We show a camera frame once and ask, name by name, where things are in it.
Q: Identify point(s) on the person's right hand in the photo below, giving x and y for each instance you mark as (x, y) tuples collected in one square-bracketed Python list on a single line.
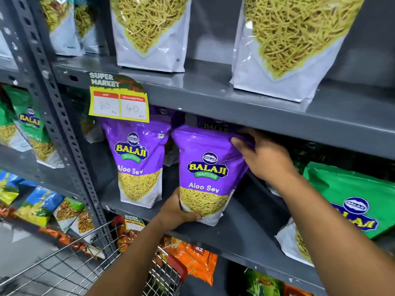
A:
[(268, 160)]

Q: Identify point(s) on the person's left hand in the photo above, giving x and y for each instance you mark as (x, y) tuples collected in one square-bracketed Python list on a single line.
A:
[(169, 214)]

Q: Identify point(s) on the person's left thumb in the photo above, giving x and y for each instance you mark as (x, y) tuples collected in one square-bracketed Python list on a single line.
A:
[(192, 217)]

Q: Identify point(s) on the person's right thumb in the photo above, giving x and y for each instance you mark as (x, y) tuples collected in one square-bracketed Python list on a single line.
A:
[(241, 147)]

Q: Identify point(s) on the purple snack packet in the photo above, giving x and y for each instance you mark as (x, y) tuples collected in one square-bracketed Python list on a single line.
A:
[(216, 123), (139, 160), (208, 175), (168, 115)]

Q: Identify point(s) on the person's left forearm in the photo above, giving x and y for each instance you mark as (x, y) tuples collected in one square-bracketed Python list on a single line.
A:
[(129, 262)]

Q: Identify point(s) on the person's right forearm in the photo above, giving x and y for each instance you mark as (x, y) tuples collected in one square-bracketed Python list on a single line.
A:
[(327, 237)]

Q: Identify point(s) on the orange snack packet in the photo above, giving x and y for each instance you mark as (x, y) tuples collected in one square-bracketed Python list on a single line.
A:
[(294, 291), (194, 258)]

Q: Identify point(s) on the grey metal shelving rack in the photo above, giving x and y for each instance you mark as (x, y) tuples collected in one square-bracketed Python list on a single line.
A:
[(222, 100)]

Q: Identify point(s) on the small yellow price tag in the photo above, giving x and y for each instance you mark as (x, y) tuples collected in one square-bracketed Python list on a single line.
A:
[(134, 223)]

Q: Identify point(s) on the dark green snack packet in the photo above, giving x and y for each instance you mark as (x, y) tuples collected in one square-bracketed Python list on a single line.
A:
[(262, 283)]

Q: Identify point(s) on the green and white snack packet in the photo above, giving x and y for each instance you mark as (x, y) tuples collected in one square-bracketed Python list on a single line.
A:
[(83, 225), (68, 211)]

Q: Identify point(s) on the white packet of yellow noodles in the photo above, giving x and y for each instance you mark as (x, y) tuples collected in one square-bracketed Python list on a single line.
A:
[(60, 24), (86, 27), (290, 40), (151, 30)]

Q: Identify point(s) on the row of orange snack packets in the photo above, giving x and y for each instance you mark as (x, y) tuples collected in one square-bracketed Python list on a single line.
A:
[(61, 238)]

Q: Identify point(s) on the blue and yellow snack packet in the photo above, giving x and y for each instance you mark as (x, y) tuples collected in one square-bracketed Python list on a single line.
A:
[(38, 205), (10, 184)]

